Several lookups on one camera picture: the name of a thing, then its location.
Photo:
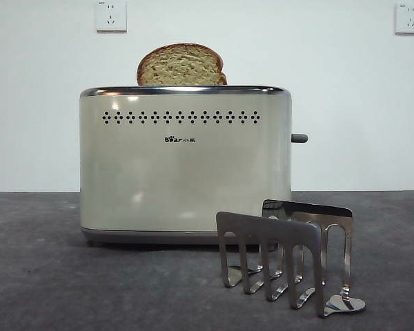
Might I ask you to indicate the grey toaster lever knob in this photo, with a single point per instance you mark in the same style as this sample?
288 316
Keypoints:
301 138

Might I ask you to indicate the brown-crusted bread slice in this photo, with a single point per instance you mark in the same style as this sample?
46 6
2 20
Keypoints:
179 67

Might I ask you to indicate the cream two-slot toaster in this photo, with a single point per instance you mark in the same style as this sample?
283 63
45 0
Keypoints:
158 189

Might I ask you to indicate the polished steel toast rack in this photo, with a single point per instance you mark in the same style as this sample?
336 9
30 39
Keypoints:
269 225

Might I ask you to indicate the white wall socket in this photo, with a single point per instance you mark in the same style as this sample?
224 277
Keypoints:
111 16
409 19

